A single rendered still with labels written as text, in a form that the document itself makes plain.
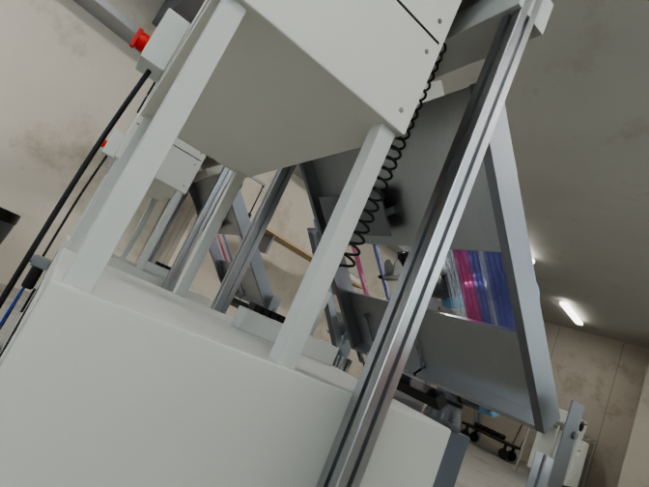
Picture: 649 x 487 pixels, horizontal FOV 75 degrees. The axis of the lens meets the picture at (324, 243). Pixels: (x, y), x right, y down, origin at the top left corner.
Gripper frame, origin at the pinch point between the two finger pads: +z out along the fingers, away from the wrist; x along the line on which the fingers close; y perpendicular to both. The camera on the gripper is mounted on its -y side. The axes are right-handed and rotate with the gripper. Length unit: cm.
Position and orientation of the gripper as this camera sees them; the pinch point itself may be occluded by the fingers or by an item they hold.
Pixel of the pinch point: (383, 278)
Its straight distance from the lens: 127.7
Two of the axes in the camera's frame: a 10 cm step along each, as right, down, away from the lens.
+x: 5.1, 0.4, -8.6
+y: -0.5, -10.0, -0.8
